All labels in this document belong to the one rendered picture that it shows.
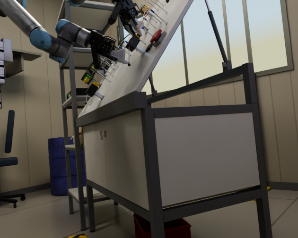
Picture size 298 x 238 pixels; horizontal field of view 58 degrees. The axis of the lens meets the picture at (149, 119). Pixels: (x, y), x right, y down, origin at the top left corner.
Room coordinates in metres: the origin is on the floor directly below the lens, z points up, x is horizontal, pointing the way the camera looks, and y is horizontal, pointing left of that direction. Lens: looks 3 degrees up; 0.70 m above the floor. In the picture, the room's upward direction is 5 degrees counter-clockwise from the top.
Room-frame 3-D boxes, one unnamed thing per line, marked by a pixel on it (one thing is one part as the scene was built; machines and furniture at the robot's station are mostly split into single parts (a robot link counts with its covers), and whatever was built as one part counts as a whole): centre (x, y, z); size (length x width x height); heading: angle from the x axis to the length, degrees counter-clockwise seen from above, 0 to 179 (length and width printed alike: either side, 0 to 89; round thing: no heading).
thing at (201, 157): (1.69, -0.01, 0.60); 1.17 x 0.58 x 0.40; 26
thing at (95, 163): (1.81, 0.38, 0.60); 0.55 x 0.02 x 0.39; 26
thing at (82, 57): (2.48, 0.50, 0.93); 0.61 x 0.50 x 1.85; 26
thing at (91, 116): (1.55, 0.28, 0.83); 1.18 x 0.05 x 0.06; 26
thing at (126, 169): (1.31, 0.15, 0.60); 0.55 x 0.03 x 0.39; 26
